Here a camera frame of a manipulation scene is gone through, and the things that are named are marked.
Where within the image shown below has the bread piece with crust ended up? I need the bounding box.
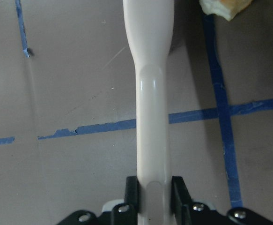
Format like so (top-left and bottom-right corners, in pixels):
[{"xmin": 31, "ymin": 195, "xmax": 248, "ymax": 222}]
[{"xmin": 199, "ymin": 0, "xmax": 253, "ymax": 21}]

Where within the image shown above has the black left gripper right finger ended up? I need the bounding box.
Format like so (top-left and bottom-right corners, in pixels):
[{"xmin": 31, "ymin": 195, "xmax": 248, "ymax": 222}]
[{"xmin": 171, "ymin": 176, "xmax": 192, "ymax": 225}]

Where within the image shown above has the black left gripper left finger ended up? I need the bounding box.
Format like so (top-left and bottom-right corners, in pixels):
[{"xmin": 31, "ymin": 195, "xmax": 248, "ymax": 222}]
[{"xmin": 124, "ymin": 176, "xmax": 140, "ymax": 212}]

